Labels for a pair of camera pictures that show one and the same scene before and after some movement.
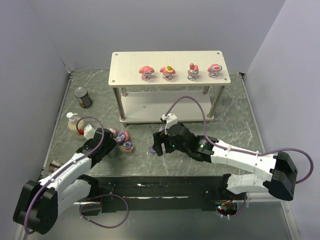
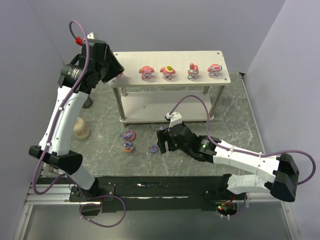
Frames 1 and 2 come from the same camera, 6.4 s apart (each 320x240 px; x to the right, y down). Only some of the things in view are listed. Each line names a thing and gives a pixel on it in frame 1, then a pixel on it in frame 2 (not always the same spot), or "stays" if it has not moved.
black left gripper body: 110,136 → 107,64
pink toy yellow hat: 168,71 stays
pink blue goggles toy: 213,70 stays
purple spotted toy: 123,137 → 129,135
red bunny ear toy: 193,71 stays
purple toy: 152,150 stays
